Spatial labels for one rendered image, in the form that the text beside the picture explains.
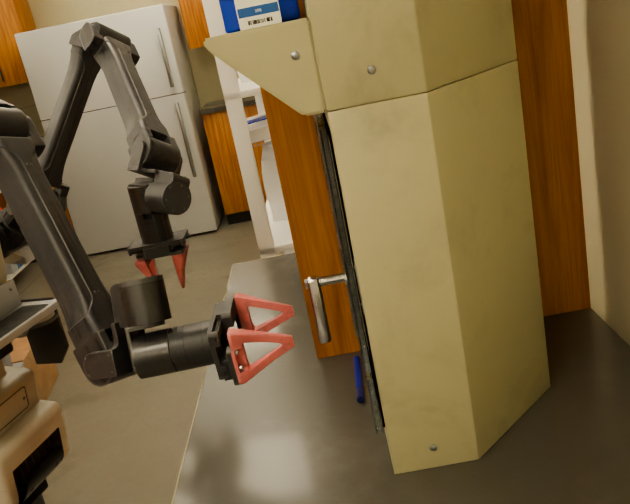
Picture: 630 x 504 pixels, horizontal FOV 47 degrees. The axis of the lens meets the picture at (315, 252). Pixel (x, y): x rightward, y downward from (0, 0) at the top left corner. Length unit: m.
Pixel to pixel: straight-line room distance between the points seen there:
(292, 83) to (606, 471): 0.58
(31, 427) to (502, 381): 1.07
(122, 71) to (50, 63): 4.50
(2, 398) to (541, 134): 1.20
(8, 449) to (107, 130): 4.45
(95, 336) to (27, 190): 0.23
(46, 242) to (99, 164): 4.96
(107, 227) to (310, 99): 5.35
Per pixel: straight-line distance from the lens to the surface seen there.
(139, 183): 1.30
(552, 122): 1.24
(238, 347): 0.86
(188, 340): 0.92
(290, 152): 1.18
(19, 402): 1.74
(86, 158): 6.00
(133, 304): 0.93
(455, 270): 0.86
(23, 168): 1.08
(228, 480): 1.04
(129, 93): 1.43
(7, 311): 1.67
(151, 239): 1.31
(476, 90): 0.89
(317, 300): 0.90
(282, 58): 0.79
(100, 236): 6.13
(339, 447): 1.05
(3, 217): 1.75
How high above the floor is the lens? 1.51
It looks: 18 degrees down
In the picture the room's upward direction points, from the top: 11 degrees counter-clockwise
